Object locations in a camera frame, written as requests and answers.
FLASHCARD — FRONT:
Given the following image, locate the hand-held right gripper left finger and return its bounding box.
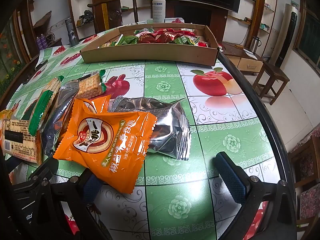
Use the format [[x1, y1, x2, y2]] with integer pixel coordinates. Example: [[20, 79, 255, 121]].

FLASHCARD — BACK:
[[27, 169, 112, 240]]

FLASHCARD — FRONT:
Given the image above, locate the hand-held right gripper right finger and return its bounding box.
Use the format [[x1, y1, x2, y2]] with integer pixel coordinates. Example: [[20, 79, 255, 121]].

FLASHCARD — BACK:
[[213, 152, 300, 240]]

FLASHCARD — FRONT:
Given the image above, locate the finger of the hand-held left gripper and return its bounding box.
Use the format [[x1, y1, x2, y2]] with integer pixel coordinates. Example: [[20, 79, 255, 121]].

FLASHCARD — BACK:
[[27, 158, 60, 182]]

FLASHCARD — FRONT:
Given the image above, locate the orange cracker packet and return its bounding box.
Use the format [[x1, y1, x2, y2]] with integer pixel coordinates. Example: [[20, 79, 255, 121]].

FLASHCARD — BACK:
[[0, 110, 43, 165]]

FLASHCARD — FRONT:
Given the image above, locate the orange snack packet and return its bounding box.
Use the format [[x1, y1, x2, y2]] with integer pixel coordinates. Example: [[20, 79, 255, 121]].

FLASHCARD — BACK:
[[53, 94, 158, 195]]

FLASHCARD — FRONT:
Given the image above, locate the silver foil snack packet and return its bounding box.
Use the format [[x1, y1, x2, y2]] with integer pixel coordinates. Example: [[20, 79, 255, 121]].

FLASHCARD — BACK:
[[40, 80, 80, 157], [110, 96, 192, 161]]

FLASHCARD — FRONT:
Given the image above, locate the green striped cracker packet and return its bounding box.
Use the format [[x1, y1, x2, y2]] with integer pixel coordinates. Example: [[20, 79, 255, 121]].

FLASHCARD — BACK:
[[28, 76, 63, 134]]

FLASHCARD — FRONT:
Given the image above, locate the green-ended cracker packet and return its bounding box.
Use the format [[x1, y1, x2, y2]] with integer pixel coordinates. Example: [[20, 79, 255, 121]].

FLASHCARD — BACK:
[[67, 69, 107, 100]]

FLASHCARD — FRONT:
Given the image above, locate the cardboard tray box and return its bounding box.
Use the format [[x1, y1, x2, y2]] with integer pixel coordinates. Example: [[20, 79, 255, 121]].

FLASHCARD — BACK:
[[79, 23, 220, 66]]

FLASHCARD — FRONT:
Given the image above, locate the floral cushion chair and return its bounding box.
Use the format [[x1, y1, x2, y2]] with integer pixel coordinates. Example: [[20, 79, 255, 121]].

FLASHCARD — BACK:
[[287, 129, 320, 240]]

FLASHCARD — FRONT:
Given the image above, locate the black remote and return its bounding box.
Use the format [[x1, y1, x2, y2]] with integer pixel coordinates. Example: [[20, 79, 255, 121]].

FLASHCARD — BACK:
[[34, 59, 48, 70]]

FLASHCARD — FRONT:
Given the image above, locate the fruit print tablecloth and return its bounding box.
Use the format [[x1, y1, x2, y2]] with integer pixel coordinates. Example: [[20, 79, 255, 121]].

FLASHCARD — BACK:
[[5, 20, 288, 240]]

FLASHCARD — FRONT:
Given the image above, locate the wooden stool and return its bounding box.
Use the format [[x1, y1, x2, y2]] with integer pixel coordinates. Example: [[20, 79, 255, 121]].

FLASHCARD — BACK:
[[252, 61, 290, 105]]

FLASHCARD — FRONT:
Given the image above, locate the low wooden cabinet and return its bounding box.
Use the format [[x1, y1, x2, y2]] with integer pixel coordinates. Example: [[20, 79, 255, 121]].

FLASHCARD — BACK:
[[219, 41, 265, 75]]

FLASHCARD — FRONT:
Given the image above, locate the steel kettle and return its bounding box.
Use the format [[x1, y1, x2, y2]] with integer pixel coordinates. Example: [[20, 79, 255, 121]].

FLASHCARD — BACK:
[[249, 36, 262, 53]]

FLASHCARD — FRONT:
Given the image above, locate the dark wooden sideboard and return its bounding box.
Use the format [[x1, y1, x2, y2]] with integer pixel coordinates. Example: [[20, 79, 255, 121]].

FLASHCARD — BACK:
[[32, 10, 63, 53]]

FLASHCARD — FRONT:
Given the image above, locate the white standing air conditioner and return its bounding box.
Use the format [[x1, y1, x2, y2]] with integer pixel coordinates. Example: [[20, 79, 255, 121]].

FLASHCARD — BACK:
[[275, 4, 302, 68]]

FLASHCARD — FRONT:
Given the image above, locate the green bag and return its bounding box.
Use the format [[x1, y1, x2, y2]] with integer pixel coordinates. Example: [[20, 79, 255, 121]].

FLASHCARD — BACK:
[[79, 10, 95, 25]]

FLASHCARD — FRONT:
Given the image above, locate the pile of snack packets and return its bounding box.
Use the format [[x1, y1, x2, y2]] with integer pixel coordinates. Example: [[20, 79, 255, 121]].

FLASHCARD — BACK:
[[99, 26, 210, 48]]

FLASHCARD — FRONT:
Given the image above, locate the green framed window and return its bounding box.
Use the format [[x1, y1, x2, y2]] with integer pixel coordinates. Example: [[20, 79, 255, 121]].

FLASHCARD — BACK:
[[294, 4, 320, 70]]

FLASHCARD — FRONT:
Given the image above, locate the dark wooden chair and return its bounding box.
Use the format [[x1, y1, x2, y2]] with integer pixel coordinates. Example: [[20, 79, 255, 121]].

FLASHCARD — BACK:
[[87, 0, 142, 34]]

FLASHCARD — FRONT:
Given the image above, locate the white spray bottle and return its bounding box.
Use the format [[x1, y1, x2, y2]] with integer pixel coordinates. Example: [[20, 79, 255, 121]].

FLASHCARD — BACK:
[[152, 0, 166, 23]]

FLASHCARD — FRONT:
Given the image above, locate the flower wall decoration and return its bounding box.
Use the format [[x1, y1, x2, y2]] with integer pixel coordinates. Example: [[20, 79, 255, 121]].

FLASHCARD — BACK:
[[0, 27, 25, 88]]

